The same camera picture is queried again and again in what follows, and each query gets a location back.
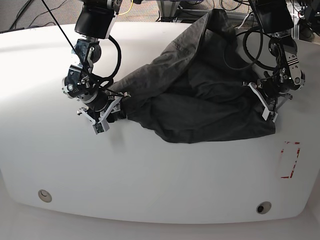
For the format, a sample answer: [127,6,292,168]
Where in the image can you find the dark grey t-shirt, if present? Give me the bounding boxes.
[111,9,276,144]

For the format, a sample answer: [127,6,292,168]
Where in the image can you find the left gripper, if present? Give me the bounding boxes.
[242,78,293,117]

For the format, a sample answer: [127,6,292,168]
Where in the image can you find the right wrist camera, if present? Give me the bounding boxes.
[92,121,110,135]

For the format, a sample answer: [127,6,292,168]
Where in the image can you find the aluminium frame stand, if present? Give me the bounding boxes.
[156,0,301,38]

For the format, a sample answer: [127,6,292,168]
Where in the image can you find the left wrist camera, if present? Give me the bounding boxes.
[262,107,278,123]

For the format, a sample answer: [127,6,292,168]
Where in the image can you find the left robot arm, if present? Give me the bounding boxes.
[242,0,305,121]

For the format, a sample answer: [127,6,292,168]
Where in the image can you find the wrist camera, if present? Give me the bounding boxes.
[92,121,110,135]
[262,107,278,123]

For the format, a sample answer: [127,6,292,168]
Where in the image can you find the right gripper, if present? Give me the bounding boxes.
[76,90,131,125]

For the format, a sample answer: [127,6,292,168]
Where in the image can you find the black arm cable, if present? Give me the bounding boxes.
[222,0,278,72]

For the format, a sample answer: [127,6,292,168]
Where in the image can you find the left table grommet hole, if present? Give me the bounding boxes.
[38,189,52,203]

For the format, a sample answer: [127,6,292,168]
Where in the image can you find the black cables on floor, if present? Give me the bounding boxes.
[0,0,68,33]

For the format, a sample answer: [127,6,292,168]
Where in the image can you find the red tape rectangle marking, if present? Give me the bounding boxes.
[277,141,301,179]

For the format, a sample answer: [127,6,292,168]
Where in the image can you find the table grommet hole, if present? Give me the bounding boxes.
[38,189,52,203]
[256,201,272,215]

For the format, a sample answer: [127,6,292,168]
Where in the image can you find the right table grommet hole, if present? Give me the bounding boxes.
[256,201,272,215]

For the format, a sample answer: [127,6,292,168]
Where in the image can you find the yellow cable on floor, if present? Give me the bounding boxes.
[117,0,133,16]

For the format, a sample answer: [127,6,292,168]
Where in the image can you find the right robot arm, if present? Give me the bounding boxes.
[62,0,123,121]

